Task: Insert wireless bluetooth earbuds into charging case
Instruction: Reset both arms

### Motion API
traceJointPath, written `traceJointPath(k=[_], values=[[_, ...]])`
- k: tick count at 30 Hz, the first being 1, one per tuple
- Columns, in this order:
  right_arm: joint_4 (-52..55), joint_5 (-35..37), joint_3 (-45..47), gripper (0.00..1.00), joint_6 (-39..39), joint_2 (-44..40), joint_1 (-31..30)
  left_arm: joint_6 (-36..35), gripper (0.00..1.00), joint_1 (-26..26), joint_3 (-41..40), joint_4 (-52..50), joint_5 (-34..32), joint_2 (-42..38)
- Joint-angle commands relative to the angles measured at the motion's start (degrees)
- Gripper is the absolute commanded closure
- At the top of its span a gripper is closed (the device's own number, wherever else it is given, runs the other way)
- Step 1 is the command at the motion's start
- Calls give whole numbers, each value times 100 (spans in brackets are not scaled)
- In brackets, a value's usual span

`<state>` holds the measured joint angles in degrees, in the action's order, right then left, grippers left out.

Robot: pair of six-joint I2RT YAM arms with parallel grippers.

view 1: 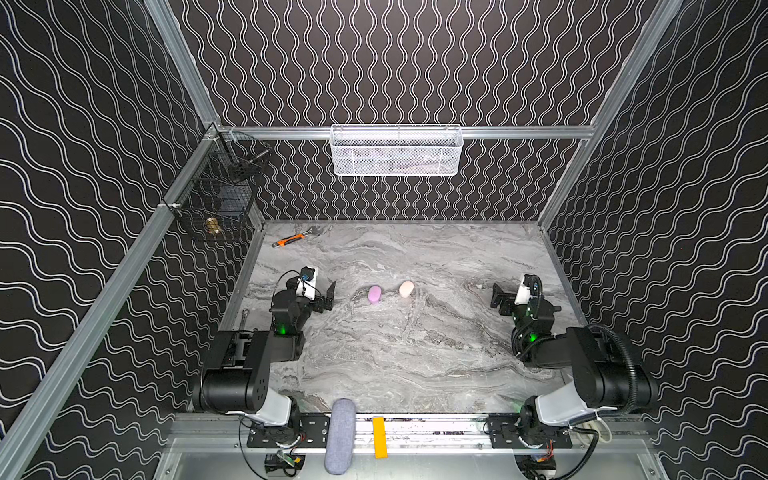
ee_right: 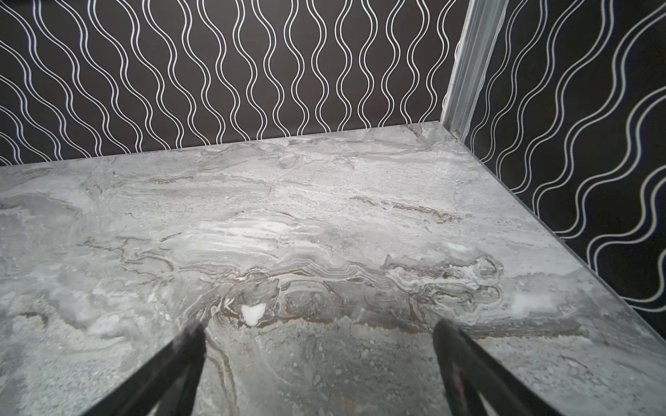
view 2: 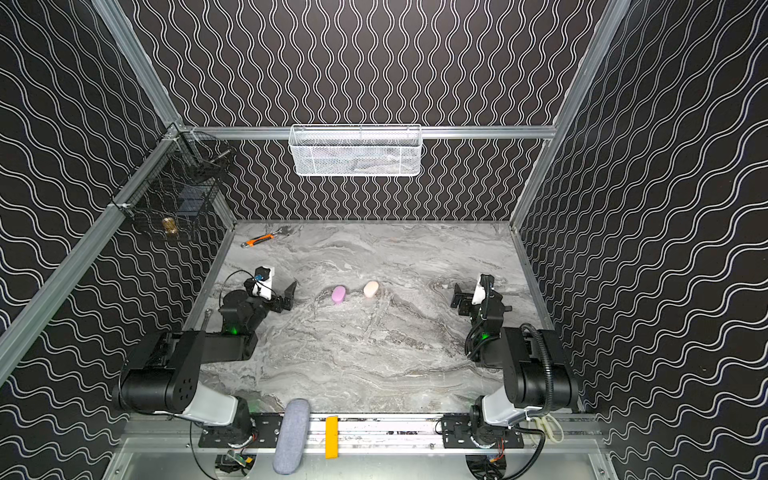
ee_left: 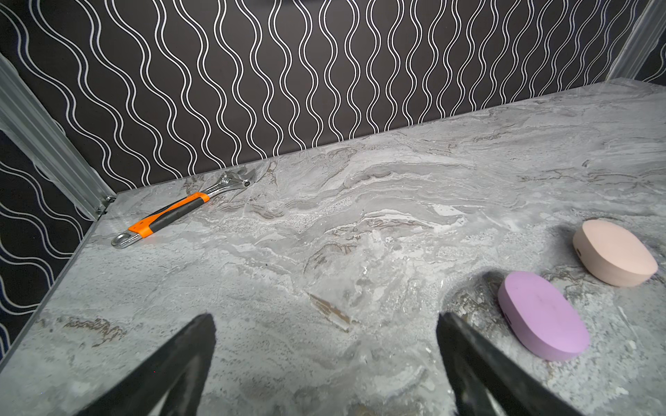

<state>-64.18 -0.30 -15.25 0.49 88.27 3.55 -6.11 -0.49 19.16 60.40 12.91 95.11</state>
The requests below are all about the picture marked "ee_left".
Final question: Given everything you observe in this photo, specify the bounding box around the purple earbud charging case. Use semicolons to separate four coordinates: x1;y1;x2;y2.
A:
498;271;591;362

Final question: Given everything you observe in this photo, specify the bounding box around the pink earbud charging case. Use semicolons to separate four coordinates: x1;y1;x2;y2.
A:
572;219;658;287

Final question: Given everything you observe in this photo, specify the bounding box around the adjustable wrench orange handle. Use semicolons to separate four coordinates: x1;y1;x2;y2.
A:
111;168;257;249

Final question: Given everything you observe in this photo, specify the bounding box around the aluminium corner post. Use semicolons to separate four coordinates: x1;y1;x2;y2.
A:
605;0;665;81
1;57;116;220

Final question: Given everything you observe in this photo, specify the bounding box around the aluminium corner post left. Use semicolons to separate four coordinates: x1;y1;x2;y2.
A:
1;57;116;220

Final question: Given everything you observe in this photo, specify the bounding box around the aluminium corner post right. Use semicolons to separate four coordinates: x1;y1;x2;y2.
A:
605;0;665;81

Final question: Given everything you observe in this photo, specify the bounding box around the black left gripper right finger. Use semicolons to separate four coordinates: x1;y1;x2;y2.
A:
436;312;580;415

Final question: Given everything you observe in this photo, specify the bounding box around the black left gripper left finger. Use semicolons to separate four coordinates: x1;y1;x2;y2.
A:
78;314;216;415

